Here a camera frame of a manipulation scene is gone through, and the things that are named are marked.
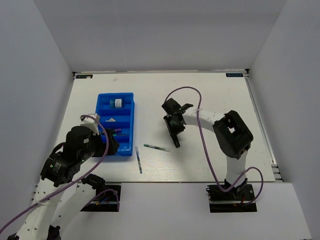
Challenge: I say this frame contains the blue compartment tray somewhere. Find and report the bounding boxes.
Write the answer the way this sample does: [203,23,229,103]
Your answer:
[95,92,135,157]

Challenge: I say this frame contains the grey eraser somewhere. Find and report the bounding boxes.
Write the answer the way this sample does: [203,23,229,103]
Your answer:
[106,118,116,122]

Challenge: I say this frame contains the purple cap black marker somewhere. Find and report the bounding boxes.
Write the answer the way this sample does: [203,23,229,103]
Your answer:
[111,128,122,134]

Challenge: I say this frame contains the blue gel jar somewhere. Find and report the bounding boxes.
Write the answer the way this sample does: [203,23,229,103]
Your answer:
[109,98,124,109]

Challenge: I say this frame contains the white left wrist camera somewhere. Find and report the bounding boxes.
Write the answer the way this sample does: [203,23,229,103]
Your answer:
[80,113,100,135]

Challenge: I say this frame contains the corner label sticker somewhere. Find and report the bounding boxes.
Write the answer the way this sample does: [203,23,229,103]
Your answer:
[75,74,93,79]
[225,72,244,78]

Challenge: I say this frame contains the yellow cap highlighter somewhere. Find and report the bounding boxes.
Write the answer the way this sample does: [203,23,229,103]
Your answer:
[171,135,181,148]

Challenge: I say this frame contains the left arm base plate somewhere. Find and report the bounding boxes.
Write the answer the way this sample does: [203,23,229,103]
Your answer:
[80,183,122,213]

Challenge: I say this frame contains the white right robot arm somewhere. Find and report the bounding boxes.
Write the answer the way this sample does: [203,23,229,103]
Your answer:
[161,98,254,200]

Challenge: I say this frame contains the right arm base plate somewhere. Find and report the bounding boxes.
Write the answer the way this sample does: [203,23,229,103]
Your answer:
[206,184,258,213]

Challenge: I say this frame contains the left corner label sticker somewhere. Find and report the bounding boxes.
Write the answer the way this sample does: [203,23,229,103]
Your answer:
[75,74,93,79]

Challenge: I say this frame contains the green cap highlighter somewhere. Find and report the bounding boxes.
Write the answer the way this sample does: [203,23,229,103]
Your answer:
[112,133,130,138]

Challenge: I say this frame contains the blue white pen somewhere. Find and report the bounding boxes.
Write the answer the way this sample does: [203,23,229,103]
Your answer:
[135,146,143,174]

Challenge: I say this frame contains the aluminium table edge rail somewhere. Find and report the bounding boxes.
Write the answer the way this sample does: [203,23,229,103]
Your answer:
[244,68,284,183]

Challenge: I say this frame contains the right corner label sticker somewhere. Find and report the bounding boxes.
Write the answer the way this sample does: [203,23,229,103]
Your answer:
[225,72,244,78]

